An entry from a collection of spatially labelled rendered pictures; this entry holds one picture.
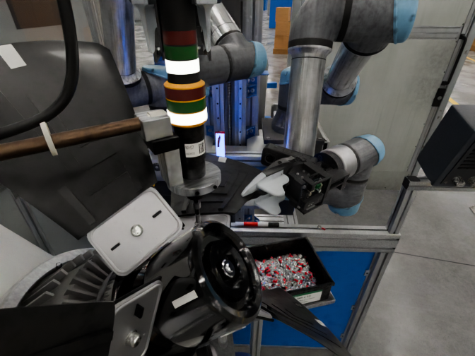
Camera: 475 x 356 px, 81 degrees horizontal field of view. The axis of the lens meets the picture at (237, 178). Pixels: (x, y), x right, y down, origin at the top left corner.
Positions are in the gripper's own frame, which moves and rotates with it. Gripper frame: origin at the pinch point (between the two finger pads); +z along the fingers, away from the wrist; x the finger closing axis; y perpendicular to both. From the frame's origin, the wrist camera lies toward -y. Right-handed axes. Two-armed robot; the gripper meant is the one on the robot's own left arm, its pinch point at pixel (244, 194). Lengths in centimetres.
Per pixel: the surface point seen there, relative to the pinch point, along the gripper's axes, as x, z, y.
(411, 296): 117, -117, 21
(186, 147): -15.6, 12.4, 3.7
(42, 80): -20.6, 23.5, -9.9
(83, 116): -17.5, 20.9, -5.3
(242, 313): -4.8, 14.4, 18.7
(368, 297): 63, -52, 15
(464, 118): -7, -55, 11
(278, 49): 172, -612, -647
